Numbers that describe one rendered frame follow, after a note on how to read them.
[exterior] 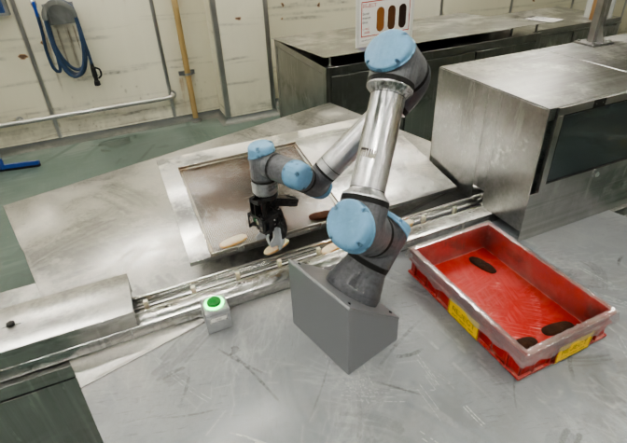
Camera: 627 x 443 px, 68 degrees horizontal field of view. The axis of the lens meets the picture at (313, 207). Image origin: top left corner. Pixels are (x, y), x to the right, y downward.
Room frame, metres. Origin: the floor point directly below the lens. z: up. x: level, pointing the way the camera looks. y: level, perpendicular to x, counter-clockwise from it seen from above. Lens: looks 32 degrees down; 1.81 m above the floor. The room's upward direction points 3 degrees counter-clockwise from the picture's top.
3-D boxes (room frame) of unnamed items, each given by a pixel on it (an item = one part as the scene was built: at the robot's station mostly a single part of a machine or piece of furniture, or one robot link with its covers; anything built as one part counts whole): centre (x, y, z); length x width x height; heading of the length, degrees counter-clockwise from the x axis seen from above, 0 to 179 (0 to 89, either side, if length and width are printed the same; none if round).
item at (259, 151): (1.16, 0.13, 1.23); 0.09 x 0.08 x 0.11; 49
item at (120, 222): (1.76, 0.24, 0.41); 1.80 x 1.16 x 0.82; 127
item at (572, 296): (0.99, -0.53, 0.88); 0.49 x 0.34 x 0.10; 24
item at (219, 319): (0.96, 0.29, 0.84); 0.08 x 0.08 x 0.11; 23
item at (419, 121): (3.89, -0.80, 0.51); 1.93 x 1.05 x 1.02; 113
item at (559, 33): (5.08, -2.47, 0.40); 1.30 x 0.85 x 0.80; 113
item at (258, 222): (1.16, 0.14, 1.07); 0.09 x 0.08 x 0.12; 139
